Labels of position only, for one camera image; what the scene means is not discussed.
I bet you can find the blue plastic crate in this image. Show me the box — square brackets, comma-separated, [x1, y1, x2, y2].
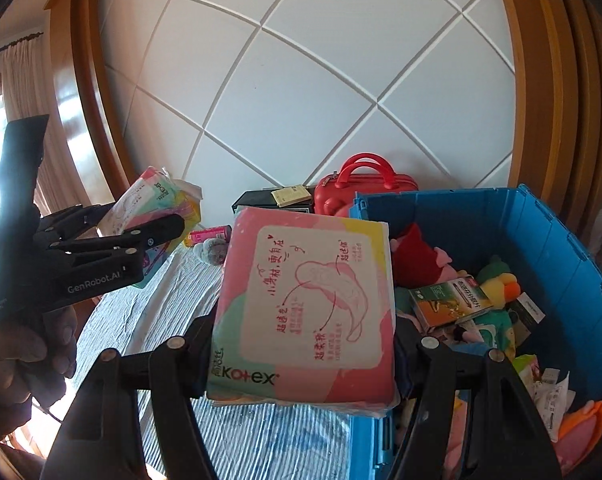
[348, 185, 602, 480]

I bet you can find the green medicine box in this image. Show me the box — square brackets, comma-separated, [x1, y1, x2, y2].
[408, 277, 494, 333]

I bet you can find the grey plush toy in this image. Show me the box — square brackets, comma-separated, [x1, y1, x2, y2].
[195, 237, 229, 266]

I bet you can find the person's left hand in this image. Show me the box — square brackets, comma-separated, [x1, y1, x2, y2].
[0, 305, 79, 441]

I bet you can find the red bear carry case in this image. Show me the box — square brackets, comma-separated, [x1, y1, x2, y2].
[313, 154, 419, 217]

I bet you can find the orange pink plush toy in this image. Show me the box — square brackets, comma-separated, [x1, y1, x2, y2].
[556, 400, 602, 471]

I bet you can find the small black box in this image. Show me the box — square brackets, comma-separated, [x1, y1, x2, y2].
[506, 295, 547, 341]

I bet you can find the red plush toy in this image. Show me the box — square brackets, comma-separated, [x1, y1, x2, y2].
[390, 222, 454, 288]

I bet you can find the beige curtain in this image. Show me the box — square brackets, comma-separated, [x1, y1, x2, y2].
[1, 35, 76, 211]

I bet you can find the black gift box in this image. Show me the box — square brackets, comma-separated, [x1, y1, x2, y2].
[232, 187, 316, 216]

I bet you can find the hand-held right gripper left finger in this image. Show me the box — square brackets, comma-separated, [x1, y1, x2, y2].
[41, 312, 219, 480]

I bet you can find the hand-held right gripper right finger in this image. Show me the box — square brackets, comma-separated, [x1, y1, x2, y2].
[386, 317, 554, 480]

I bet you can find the yellow green plush toy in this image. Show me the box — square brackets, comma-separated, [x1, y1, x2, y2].
[476, 255, 524, 321]

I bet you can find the wooden headboard frame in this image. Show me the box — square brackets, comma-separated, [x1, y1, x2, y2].
[43, 0, 602, 231]

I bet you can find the white crinkled wrapper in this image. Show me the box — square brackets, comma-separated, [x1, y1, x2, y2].
[531, 367, 574, 426]

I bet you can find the striped bed sheet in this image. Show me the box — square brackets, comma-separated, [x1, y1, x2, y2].
[73, 247, 352, 480]

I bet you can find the green yellow pad pack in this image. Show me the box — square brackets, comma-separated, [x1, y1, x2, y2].
[131, 180, 203, 288]

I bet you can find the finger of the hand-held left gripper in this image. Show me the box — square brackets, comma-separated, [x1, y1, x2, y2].
[38, 203, 116, 247]
[48, 214, 186, 262]

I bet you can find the pink drink can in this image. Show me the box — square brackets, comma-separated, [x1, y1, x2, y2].
[188, 225, 232, 247]

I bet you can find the yellow sticky note pad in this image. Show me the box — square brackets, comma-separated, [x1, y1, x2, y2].
[272, 186, 311, 207]

